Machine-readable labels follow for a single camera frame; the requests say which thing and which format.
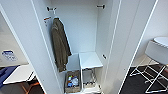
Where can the white wardrobe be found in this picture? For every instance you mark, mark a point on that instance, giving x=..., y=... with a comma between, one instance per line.
x=81, y=30

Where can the small black door latch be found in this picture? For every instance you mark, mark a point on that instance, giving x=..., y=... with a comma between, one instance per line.
x=104, y=56

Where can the blue and white wall sign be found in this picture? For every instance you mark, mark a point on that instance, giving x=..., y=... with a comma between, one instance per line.
x=8, y=55

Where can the white folding table top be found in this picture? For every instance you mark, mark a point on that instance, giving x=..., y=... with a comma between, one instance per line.
x=20, y=73

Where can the blue plastic tray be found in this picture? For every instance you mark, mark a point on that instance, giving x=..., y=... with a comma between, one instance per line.
x=5, y=75

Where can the dark storage basket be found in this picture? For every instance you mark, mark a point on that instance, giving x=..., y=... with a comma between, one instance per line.
x=67, y=83

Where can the small orange label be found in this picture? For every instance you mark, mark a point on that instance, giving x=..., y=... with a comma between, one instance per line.
x=47, y=20

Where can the white round table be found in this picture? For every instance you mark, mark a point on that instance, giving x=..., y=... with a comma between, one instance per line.
x=162, y=40

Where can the dark olive jacket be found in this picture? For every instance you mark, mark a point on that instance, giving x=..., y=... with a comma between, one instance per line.
x=60, y=43

